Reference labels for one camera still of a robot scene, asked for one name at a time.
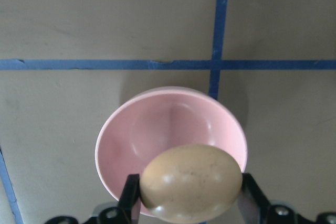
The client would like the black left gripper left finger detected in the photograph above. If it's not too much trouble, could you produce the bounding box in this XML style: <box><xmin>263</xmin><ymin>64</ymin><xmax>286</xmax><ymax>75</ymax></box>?
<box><xmin>118</xmin><ymin>174</ymin><xmax>140</xmax><ymax>223</ymax></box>

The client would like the brown egg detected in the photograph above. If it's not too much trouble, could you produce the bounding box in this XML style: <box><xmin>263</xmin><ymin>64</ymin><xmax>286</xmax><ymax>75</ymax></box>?
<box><xmin>140</xmin><ymin>144</ymin><xmax>243</xmax><ymax>223</ymax></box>

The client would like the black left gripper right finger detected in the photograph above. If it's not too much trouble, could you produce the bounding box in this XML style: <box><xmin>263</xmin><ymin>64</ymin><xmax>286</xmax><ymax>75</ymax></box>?
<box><xmin>238</xmin><ymin>173</ymin><xmax>271</xmax><ymax>224</ymax></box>

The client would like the pink bowl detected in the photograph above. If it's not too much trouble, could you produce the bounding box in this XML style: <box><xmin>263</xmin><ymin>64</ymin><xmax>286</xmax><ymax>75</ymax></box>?
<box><xmin>95</xmin><ymin>87</ymin><xmax>247</xmax><ymax>199</ymax></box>

